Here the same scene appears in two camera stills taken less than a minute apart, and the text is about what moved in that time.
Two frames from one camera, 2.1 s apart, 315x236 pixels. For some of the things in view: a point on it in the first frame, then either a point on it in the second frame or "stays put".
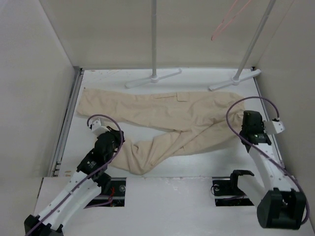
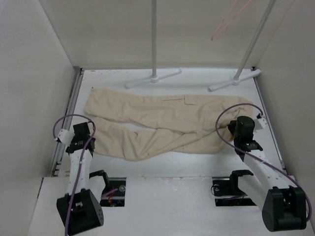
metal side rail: [66, 123] stays put
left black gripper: [116, 134] → [73, 140]
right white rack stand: [238, 77] stays put
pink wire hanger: [214, 35] stays put
